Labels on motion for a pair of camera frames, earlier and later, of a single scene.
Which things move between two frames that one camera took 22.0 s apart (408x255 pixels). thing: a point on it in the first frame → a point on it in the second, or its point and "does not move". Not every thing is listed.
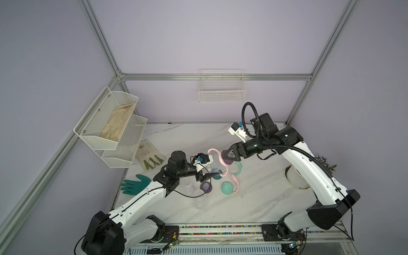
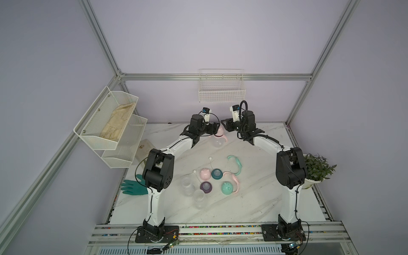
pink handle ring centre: x=237 y=181 does not move
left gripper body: x=198 y=176 → x=210 y=129
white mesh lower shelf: x=122 y=156 does not move
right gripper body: x=251 y=149 → x=232 y=126
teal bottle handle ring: x=240 y=167 does not move
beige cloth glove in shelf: x=116 y=123 does not move
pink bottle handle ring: x=223 y=174 → x=223 y=136
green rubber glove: x=133 y=187 does not move
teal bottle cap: x=227 y=188 does not move
